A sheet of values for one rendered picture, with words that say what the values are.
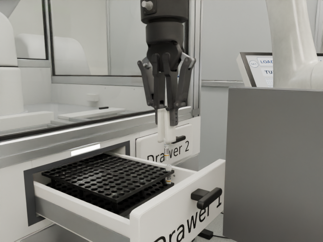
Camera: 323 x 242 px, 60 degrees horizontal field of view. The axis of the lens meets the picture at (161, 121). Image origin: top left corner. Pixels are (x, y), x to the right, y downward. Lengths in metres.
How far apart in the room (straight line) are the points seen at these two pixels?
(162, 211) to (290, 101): 0.28
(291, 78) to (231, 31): 1.51
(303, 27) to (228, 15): 1.49
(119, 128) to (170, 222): 0.35
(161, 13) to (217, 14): 1.81
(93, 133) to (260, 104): 0.37
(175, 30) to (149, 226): 0.35
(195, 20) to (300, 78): 0.43
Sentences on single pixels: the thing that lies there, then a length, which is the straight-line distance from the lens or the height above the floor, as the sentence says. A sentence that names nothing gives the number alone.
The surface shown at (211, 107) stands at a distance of 2.33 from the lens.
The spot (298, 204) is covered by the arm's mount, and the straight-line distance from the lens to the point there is 0.57.
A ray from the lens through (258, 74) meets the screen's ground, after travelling 1.26.
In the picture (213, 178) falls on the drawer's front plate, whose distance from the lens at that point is 0.56.
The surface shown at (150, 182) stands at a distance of 0.55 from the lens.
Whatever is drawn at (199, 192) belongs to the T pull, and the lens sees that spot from 0.49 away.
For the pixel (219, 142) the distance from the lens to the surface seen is 2.34.
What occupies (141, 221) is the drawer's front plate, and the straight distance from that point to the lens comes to 0.39.
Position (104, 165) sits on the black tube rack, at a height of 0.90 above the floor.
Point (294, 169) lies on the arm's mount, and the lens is 0.55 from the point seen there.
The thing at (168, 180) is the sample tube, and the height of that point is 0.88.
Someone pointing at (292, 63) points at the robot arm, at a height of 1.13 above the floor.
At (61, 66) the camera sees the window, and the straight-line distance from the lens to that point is 0.63.
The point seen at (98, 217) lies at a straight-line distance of 0.48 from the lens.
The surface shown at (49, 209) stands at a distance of 0.58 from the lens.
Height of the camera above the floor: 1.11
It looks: 10 degrees down
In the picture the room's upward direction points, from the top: straight up
